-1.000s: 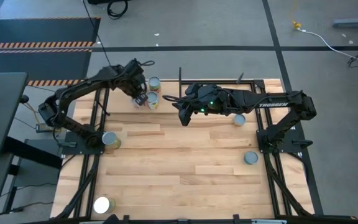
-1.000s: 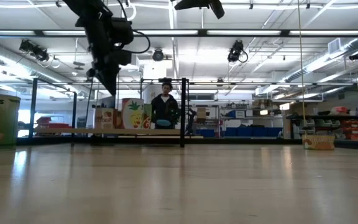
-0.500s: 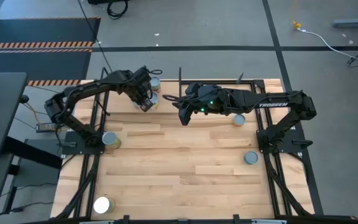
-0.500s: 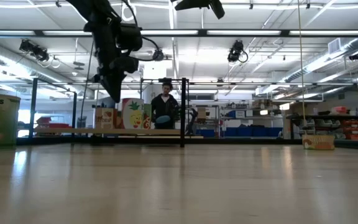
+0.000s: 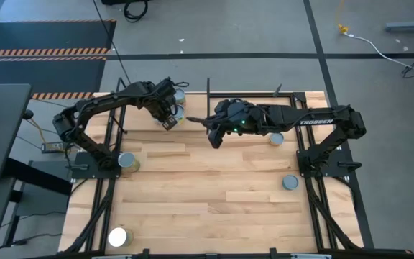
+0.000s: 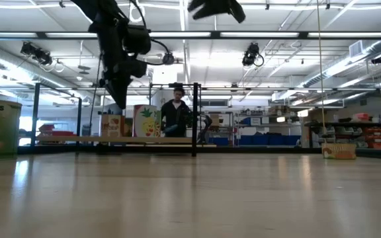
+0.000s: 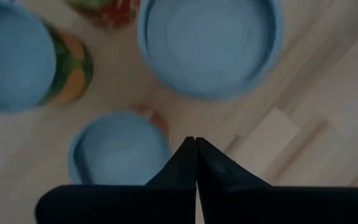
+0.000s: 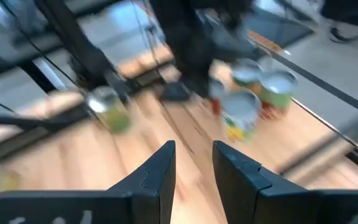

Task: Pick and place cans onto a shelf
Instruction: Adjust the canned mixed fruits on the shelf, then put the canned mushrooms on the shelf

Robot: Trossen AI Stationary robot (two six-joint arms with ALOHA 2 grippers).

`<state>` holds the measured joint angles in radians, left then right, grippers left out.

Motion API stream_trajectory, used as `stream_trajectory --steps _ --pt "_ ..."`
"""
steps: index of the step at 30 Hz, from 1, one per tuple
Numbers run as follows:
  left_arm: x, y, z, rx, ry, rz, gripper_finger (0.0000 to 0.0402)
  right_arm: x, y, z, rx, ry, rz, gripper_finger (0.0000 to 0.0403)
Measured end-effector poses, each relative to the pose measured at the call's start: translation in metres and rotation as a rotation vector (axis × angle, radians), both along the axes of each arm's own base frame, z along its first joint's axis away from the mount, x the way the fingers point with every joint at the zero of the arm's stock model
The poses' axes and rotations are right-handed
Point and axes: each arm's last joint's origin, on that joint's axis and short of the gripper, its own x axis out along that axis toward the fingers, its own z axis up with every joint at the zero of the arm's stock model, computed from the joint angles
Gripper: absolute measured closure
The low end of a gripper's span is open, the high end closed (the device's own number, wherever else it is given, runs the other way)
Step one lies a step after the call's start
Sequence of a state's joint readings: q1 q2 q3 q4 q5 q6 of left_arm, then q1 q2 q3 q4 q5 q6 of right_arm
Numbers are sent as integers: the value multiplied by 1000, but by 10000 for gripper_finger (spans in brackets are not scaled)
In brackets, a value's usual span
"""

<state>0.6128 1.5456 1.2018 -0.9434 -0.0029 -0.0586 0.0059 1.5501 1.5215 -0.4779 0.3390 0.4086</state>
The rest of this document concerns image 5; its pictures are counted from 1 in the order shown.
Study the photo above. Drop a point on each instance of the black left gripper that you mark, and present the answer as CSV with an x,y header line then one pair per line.
x,y
164,97

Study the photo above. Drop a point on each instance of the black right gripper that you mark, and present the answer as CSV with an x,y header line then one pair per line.
x,y
239,117

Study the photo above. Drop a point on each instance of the tomato label can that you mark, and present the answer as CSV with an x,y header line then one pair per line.
x,y
180,113

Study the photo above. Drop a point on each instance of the dark green label can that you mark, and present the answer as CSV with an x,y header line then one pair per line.
x,y
181,96

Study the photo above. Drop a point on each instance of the green oranges label can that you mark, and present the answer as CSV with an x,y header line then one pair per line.
x,y
126,160

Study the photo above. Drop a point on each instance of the pineapple label can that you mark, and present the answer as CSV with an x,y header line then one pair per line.
x,y
276,138

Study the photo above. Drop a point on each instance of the short yellow label can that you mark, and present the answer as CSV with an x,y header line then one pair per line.
x,y
290,182

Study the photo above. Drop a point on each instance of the yellow-green label can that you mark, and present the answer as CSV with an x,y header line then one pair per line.
x,y
119,237

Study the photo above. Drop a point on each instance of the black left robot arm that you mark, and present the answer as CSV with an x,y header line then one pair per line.
x,y
85,108

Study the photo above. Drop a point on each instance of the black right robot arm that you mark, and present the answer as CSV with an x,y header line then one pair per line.
x,y
318,120

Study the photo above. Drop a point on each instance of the black power supply box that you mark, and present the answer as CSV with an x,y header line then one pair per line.
x,y
52,147

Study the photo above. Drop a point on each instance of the round black object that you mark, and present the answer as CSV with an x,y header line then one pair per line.
x,y
28,114

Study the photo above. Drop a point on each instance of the black desk base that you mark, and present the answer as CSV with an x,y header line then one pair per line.
x,y
38,176

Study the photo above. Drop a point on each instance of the black mat with hazard stripes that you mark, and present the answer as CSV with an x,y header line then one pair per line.
x,y
31,75
49,36

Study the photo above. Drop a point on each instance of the grey desk top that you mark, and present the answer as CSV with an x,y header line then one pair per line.
x,y
5,126

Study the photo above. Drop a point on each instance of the blue-grey table leg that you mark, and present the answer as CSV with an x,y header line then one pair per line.
x,y
408,26

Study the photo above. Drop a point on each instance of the black aluminium rig frame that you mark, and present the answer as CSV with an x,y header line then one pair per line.
x,y
250,95

